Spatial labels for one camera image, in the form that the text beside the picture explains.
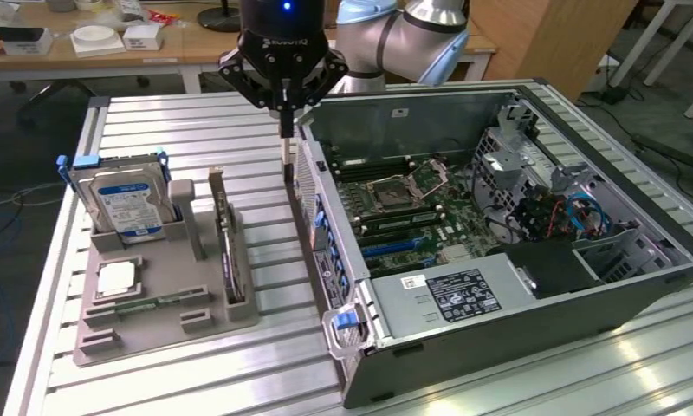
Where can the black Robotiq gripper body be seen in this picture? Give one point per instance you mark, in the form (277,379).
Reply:
(283,39)

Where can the black graphics card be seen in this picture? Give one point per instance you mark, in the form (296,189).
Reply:
(227,242)

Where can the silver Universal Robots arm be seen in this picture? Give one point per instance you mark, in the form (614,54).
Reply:
(392,39)

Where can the black round lamp base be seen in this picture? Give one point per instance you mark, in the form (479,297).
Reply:
(219,19)

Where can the wooden desk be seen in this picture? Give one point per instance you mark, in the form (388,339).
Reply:
(196,43)

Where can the red packet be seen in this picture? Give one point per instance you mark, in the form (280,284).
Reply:
(164,18)

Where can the white labelled box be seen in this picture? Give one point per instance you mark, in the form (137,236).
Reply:
(143,38)

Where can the white round part on base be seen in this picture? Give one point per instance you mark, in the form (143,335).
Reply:
(97,41)

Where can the metal socket cover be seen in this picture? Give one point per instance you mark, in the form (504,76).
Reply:
(431,173)

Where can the CPU socket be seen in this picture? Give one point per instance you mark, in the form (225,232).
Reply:
(394,195)

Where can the black RAM stick with label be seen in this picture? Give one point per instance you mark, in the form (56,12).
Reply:
(402,219)

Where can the hard disk in blue caddy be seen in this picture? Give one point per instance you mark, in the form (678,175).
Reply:
(127,208)

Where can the black chair base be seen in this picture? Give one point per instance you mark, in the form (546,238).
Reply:
(37,102)
(676,149)

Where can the grey cup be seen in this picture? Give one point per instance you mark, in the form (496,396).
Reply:
(61,5)

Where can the metal disk bay cage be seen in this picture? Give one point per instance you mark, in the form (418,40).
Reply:
(508,169)

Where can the blue expansion slot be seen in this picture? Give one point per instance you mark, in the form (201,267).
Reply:
(390,248)

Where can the white box with black lid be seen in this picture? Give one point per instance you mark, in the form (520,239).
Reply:
(23,41)

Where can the green motherboard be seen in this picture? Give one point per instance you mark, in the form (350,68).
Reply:
(456,225)

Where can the wooden cabinet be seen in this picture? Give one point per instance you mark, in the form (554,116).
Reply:
(555,43)

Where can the silver chipset heatsink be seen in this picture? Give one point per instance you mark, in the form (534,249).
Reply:
(455,253)

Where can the silver CPU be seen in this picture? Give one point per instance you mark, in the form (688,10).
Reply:
(116,279)

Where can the green RAM stick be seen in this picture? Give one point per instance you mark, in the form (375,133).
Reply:
(147,304)

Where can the grey parts rack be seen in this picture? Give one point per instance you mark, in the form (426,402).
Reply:
(167,312)

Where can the grey power supply unit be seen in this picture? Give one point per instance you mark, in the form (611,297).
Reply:
(410,312)

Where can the open black PC case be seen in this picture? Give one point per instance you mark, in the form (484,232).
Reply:
(496,346)

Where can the white table frame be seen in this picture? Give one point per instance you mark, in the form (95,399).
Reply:
(670,43)

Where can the metal disk bay bracket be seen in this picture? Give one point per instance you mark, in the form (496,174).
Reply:
(618,260)

